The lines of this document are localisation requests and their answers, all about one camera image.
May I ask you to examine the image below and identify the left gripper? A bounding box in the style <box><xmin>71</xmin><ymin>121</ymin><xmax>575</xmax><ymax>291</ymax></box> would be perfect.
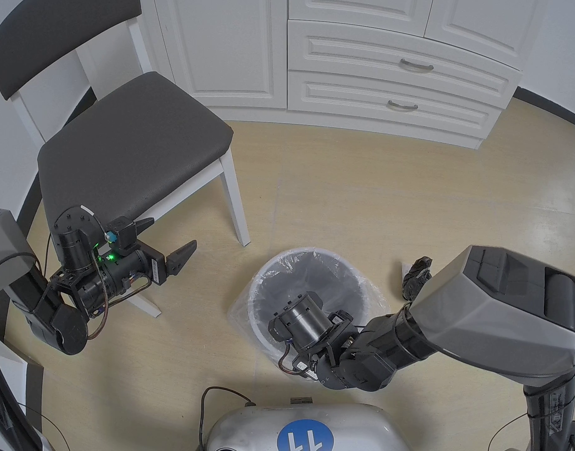
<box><xmin>99</xmin><ymin>217</ymin><xmax>198</xmax><ymax>297</ymax></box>

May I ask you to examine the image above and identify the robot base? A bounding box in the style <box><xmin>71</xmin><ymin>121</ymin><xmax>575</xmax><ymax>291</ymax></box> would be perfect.
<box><xmin>208</xmin><ymin>396</ymin><xmax>410</xmax><ymax>451</ymax></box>

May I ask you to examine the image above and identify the white chair grey seat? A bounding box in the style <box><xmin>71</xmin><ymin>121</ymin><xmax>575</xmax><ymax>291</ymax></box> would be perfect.
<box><xmin>0</xmin><ymin>0</ymin><xmax>251</xmax><ymax>318</ymax></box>

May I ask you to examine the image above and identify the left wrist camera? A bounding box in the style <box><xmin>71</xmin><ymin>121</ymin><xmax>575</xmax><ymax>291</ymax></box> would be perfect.
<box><xmin>104</xmin><ymin>215</ymin><xmax>139</xmax><ymax>257</ymax></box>

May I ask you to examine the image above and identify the black cable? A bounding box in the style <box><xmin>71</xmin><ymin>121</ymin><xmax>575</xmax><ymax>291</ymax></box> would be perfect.
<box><xmin>489</xmin><ymin>412</ymin><xmax>532</xmax><ymax>451</ymax></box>
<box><xmin>78</xmin><ymin>204</ymin><xmax>109</xmax><ymax>243</ymax></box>
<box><xmin>15</xmin><ymin>402</ymin><xmax>66</xmax><ymax>451</ymax></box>
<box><xmin>198</xmin><ymin>386</ymin><xmax>257</xmax><ymax>451</ymax></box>

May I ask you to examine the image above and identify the black plastic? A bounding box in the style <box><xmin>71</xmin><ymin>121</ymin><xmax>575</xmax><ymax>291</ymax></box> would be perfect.
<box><xmin>401</xmin><ymin>256</ymin><xmax>434</xmax><ymax>302</ymax></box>

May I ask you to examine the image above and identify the white trash bin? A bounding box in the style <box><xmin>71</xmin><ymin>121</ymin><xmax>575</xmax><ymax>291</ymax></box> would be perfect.
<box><xmin>247</xmin><ymin>247</ymin><xmax>369</xmax><ymax>379</ymax></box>

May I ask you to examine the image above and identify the clear plastic bag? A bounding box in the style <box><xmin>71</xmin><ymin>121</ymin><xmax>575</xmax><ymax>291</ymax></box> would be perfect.
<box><xmin>228</xmin><ymin>247</ymin><xmax>387</xmax><ymax>384</ymax></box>

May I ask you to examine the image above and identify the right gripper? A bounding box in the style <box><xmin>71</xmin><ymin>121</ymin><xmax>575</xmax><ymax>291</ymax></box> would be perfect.
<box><xmin>290</xmin><ymin>346</ymin><xmax>326</xmax><ymax>381</ymax></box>

